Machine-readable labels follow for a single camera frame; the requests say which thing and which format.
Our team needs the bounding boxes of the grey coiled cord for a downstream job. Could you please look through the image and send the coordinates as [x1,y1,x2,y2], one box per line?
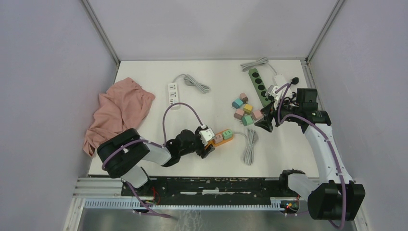
[240,57,278,77]
[233,128,259,166]

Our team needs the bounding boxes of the pink charger plug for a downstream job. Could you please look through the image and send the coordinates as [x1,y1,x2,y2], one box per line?
[233,108,245,120]

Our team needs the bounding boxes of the green power strip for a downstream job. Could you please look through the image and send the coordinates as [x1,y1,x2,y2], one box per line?
[248,68,271,107]

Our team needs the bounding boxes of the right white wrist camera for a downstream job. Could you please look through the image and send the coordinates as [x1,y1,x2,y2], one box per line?
[266,85,285,102]

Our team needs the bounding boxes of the grey cord of left strip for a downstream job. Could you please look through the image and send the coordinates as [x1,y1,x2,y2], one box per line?
[172,74,212,95]

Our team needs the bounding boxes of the grey coiled cord upper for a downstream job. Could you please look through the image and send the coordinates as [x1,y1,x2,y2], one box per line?
[240,57,278,77]

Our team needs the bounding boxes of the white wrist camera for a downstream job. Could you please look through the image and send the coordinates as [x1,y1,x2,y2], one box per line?
[195,125,215,145]
[266,85,285,102]

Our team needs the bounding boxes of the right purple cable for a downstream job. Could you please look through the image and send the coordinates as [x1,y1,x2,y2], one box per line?
[274,83,347,230]

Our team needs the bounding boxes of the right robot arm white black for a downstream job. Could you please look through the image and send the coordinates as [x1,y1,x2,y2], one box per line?
[255,86,366,222]

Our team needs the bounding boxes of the pink charger plug end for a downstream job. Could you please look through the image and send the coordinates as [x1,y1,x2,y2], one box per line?
[239,93,248,103]

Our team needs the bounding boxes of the purple cable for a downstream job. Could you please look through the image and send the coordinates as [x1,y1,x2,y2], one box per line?
[274,83,347,230]
[102,102,206,219]

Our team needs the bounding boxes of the yellow charger plug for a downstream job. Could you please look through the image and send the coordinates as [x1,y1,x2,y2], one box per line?
[242,103,253,115]

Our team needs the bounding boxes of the grey coiled cord lower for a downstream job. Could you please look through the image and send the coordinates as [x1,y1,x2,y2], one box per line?
[233,128,259,166]

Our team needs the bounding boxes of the black mounting base plate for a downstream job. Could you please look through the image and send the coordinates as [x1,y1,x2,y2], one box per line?
[135,176,298,205]

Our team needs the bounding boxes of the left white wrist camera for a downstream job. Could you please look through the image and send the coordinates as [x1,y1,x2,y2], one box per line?
[195,125,215,145]

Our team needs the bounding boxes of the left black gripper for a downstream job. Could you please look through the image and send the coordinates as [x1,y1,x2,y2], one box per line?
[179,126,215,158]

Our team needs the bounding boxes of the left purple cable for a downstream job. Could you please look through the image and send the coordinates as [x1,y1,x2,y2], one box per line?
[102,102,206,219]

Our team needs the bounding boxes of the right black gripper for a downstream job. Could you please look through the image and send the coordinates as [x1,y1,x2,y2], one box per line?
[255,97,302,132]

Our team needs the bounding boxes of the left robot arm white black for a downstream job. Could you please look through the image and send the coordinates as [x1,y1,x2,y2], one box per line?
[97,127,215,196]

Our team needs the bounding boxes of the pink cloth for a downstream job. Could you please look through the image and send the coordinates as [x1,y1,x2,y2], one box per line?
[82,78,155,156]

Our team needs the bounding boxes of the orange power strip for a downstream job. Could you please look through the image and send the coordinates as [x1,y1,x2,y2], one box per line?
[210,131,234,148]

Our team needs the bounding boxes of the teal usb charger plug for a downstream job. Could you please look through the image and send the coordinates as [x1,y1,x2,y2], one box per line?
[231,98,244,109]

